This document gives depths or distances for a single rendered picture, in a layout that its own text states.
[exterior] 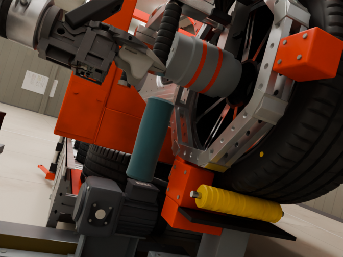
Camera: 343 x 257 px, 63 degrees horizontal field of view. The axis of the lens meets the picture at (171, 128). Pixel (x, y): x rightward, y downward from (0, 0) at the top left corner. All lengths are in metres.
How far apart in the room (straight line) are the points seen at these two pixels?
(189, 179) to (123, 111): 0.54
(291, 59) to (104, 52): 0.34
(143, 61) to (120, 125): 0.70
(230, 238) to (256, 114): 0.42
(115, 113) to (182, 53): 0.53
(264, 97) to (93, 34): 0.35
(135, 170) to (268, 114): 0.44
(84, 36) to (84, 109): 0.69
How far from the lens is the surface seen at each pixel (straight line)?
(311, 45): 0.56
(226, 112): 0.90
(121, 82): 0.91
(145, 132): 0.86
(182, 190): 0.77
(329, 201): 6.95
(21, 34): 0.51
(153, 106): 0.86
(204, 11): 0.64
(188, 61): 0.75
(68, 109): 1.16
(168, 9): 0.63
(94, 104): 1.17
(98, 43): 0.50
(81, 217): 1.03
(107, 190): 1.01
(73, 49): 0.50
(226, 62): 0.79
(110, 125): 1.18
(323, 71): 0.58
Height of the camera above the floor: 0.62
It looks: 2 degrees up
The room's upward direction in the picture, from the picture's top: 16 degrees clockwise
